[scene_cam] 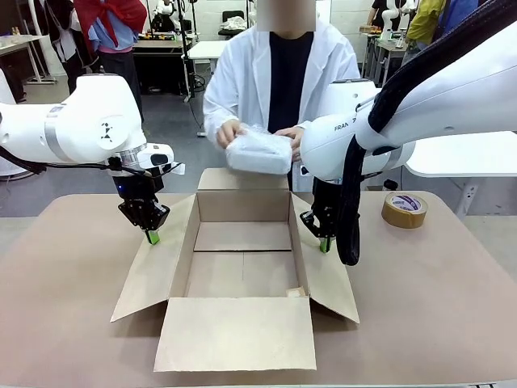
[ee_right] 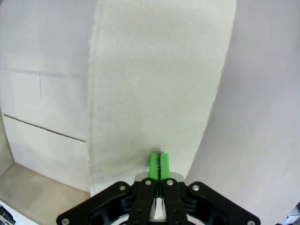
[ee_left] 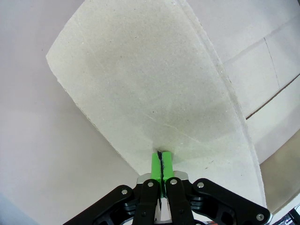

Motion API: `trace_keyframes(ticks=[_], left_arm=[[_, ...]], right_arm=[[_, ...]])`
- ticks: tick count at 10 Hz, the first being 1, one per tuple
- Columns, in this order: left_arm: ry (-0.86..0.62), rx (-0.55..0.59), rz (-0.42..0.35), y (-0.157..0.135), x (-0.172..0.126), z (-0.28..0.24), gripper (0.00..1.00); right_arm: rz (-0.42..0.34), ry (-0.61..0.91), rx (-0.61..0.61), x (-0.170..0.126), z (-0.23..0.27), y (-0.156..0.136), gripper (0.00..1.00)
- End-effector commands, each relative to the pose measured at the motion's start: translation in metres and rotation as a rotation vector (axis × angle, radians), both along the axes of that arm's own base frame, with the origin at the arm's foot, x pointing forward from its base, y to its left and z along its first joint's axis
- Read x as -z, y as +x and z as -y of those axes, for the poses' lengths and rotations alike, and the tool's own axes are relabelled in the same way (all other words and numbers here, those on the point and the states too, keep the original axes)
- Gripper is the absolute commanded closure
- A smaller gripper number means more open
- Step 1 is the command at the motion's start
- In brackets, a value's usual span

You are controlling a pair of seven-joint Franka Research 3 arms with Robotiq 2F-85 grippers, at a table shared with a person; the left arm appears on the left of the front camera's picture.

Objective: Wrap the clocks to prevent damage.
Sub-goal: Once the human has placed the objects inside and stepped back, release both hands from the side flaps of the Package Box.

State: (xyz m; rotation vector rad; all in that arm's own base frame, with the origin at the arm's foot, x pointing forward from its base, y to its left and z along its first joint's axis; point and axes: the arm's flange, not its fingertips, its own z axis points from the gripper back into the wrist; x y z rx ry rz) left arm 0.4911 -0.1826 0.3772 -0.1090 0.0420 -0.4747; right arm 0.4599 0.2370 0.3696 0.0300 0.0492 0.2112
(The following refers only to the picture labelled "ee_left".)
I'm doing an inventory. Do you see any left gripper right finger with green tip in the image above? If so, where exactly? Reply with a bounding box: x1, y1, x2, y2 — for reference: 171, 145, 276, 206
161, 151, 272, 225

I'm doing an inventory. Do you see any brown cardboard box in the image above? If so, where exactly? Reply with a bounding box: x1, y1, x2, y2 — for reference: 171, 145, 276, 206
45, 0, 300, 215

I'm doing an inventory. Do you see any left gripper left finger with green tip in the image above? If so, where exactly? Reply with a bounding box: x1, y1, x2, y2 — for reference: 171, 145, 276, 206
62, 151, 165, 225

